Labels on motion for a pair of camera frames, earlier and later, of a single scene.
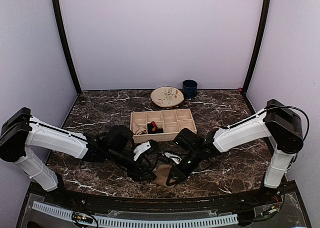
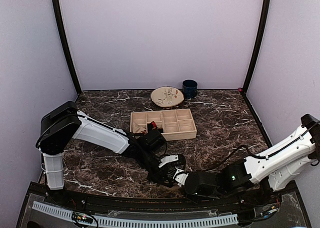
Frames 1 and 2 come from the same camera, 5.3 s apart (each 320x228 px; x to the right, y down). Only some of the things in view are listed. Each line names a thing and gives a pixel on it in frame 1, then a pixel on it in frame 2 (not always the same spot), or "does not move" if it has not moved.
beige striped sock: (137, 128) does not move
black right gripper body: (195, 160) → (220, 194)
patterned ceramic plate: (166, 96) does not move
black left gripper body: (115, 154) → (152, 176)
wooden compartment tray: (170, 121) does not move
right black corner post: (266, 3) does not move
